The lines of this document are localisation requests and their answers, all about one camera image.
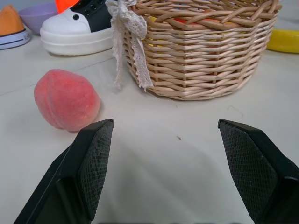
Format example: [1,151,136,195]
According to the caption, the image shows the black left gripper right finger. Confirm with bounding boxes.
[217,119,299,224]

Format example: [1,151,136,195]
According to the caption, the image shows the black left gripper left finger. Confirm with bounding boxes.
[13,119,114,224]

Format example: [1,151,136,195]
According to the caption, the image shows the wicker basket with lace bow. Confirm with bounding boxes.
[122,0,283,101]

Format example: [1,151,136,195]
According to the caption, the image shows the pink peach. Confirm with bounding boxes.
[34,69,101,133]

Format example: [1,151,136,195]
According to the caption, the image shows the yellow banana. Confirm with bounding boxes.
[266,28,299,54]

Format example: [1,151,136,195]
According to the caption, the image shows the black and white sneaker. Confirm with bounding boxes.
[39,0,115,56]

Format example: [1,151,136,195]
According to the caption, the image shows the cream lace ribbon bow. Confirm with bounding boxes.
[105,0,154,92]

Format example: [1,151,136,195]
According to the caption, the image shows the orange canvas sneaker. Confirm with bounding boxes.
[0,4,31,51]

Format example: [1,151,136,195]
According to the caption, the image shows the purple plastic bowl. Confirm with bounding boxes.
[18,5,59,35]

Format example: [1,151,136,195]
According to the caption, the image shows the bright orange plastic object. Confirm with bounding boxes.
[54,0,81,14]

